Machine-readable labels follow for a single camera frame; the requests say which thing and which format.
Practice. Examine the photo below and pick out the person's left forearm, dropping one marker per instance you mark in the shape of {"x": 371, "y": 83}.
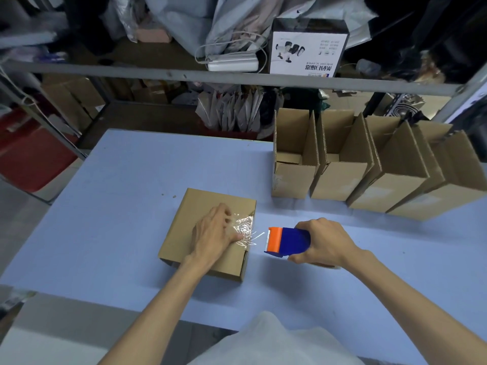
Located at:
{"x": 156, "y": 319}

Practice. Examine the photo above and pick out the red plastic stool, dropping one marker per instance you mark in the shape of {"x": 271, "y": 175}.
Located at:
{"x": 34, "y": 163}

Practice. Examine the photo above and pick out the person's right forearm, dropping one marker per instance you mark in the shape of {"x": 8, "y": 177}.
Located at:
{"x": 418, "y": 304}

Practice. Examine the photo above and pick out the person's left hand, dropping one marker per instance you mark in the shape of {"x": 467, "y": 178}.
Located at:
{"x": 213, "y": 239}

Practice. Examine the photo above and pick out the orange blue tape dispenser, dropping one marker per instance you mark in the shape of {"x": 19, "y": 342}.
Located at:
{"x": 296, "y": 241}

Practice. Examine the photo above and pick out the pile of grey plastic mailers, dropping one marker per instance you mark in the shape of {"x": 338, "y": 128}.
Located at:
{"x": 182, "y": 15}

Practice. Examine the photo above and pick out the person's right hand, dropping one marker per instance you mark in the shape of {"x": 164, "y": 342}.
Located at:
{"x": 331, "y": 243}

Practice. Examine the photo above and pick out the plain brown cardboard box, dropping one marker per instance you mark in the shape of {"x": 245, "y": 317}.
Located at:
{"x": 433, "y": 205}

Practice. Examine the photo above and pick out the dark green bag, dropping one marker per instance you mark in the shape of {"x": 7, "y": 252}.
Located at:
{"x": 304, "y": 98}

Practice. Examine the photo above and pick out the white power strip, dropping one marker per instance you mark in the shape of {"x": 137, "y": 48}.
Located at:
{"x": 232, "y": 62}

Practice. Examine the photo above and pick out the white black printed box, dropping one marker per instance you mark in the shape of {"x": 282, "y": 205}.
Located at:
{"x": 304, "y": 53}

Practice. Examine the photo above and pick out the large brown storage cardboard box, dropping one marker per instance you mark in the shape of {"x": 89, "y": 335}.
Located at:
{"x": 68, "y": 102}

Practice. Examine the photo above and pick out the grey metal shelving rack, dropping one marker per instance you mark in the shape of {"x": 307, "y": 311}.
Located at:
{"x": 114, "y": 71}

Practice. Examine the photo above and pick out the white glossy cabinet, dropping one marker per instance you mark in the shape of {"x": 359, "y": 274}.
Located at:
{"x": 57, "y": 338}

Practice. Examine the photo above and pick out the white perforated rack post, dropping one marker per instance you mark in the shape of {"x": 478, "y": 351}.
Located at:
{"x": 464, "y": 98}

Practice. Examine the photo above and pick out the silver reflective roll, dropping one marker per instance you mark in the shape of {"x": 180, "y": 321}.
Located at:
{"x": 405, "y": 105}

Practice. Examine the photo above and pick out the bundle of grey paper bags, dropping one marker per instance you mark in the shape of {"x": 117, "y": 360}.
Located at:
{"x": 228, "y": 110}

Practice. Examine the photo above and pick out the person's white shirt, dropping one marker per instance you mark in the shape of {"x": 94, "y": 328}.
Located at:
{"x": 270, "y": 344}

